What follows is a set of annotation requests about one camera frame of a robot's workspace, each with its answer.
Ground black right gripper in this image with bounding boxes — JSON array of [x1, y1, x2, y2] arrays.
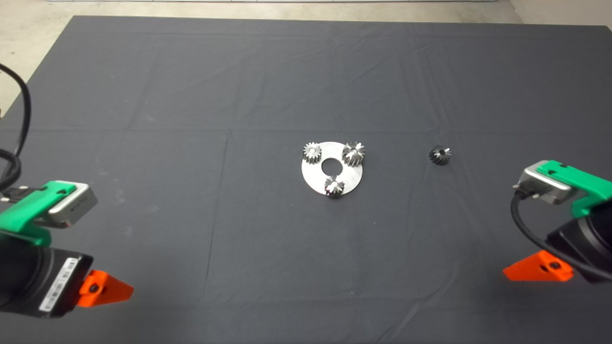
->
[[503, 203, 612, 283]]

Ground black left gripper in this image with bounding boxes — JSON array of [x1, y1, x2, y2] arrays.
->
[[0, 236, 135, 319]]

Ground small dark steel gear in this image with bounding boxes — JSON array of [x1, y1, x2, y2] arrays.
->
[[428, 145, 452, 166]]

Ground large steel bevel gear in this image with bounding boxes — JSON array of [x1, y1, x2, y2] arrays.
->
[[342, 141, 367, 168]]

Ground small steel bevel gear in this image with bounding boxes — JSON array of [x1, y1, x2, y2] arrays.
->
[[324, 175, 346, 198]]

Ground steel gear with round bore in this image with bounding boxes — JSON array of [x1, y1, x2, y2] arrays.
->
[[303, 142, 323, 164]]

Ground dark grey table cloth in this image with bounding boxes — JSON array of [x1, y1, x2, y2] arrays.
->
[[0, 14, 612, 344]]

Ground round metal plate with hole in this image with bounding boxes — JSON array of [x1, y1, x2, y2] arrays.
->
[[301, 141, 364, 195]]

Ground right black camera cable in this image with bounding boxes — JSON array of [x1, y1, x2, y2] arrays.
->
[[510, 186, 612, 282]]

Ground black camera cable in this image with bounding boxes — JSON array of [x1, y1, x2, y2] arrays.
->
[[0, 64, 32, 201], [510, 186, 612, 282]]

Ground right grey wrist camera box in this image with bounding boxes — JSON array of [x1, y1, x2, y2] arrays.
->
[[513, 165, 574, 206]]

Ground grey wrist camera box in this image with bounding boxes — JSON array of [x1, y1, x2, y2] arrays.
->
[[513, 165, 574, 206], [48, 183, 98, 227]]

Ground left grey wrist camera box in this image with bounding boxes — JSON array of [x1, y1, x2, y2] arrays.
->
[[48, 183, 98, 227]]

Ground right green camera mount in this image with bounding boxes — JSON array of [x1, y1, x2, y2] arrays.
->
[[535, 160, 612, 218]]

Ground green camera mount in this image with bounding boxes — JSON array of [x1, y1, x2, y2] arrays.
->
[[535, 160, 612, 218], [0, 181, 77, 247]]

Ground left green camera mount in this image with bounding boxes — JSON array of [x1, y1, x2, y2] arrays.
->
[[0, 181, 77, 247]]

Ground left black camera cable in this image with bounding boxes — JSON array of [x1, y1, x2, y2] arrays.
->
[[0, 64, 32, 201]]

